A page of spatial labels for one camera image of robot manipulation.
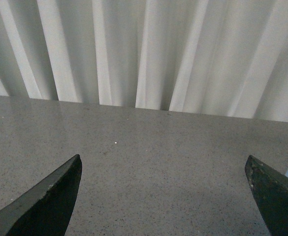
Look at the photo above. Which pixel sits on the white curtain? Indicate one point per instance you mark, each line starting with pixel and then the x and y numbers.
pixel 217 57

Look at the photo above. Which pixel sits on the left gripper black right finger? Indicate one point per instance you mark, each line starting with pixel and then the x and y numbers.
pixel 270 192

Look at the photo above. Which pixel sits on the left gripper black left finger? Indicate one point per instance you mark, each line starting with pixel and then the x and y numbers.
pixel 46 208

